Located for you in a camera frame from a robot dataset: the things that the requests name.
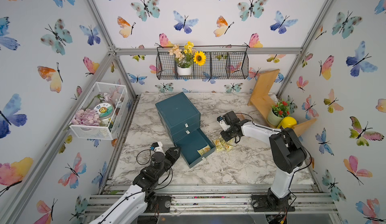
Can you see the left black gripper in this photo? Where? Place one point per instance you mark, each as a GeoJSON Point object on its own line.
{"type": "Point", "coordinates": [172, 154]}

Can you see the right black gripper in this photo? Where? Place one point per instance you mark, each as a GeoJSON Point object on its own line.
{"type": "Point", "coordinates": [224, 136]}

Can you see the yellow cookie packet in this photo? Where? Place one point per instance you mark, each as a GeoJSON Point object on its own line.
{"type": "Point", "coordinates": [228, 145]}
{"type": "Point", "coordinates": [219, 146]}
{"type": "Point", "coordinates": [204, 150]}

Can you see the teal bottom drawer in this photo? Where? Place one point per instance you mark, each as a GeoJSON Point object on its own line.
{"type": "Point", "coordinates": [193, 142]}

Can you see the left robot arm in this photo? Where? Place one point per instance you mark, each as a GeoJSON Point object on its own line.
{"type": "Point", "coordinates": [141, 195]}

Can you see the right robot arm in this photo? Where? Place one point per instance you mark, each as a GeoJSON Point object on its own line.
{"type": "Point", "coordinates": [287, 151]}

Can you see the teal drawer cabinet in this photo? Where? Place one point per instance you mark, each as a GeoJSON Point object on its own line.
{"type": "Point", "coordinates": [178, 115]}

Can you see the wooden zigzag shelf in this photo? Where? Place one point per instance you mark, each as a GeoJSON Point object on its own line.
{"type": "Point", "coordinates": [260, 97]}

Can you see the green pot red flowers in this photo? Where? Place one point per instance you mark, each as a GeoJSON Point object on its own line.
{"type": "Point", "coordinates": [278, 111]}

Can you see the yellow canister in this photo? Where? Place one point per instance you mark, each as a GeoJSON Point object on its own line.
{"type": "Point", "coordinates": [287, 122]}

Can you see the round green tin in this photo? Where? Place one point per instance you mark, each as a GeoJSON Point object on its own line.
{"type": "Point", "coordinates": [104, 110]}

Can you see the white pot with flowers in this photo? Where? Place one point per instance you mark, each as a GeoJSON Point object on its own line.
{"type": "Point", "coordinates": [187, 57]}

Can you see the pink artificial flowers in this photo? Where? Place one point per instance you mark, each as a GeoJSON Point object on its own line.
{"type": "Point", "coordinates": [88, 117]}

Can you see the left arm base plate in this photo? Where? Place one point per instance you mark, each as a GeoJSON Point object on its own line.
{"type": "Point", "coordinates": [159, 204]}

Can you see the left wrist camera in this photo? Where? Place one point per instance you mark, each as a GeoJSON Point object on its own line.
{"type": "Point", "coordinates": [157, 147]}

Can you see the white wire wall basket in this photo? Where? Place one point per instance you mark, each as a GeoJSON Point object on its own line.
{"type": "Point", "coordinates": [115, 94]}

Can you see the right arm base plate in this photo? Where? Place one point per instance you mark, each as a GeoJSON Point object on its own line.
{"type": "Point", "coordinates": [270, 203]}

